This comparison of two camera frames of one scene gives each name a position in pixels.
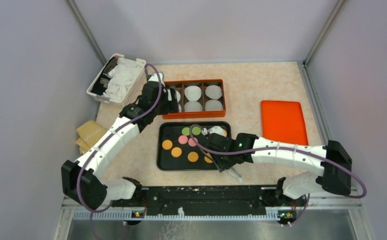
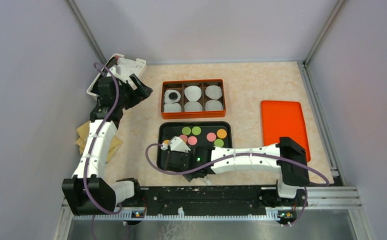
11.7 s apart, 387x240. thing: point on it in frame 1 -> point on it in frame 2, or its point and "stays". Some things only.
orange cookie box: [198, 99] stays
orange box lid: [283, 121] stays
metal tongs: [240, 179] -> [207, 181]
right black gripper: [222, 165] -> [189, 176]
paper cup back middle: [193, 93] stays
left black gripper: [171, 106] -> [138, 94]
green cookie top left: [185, 131] stays
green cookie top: [196, 130] stays
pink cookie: [183, 139] stays
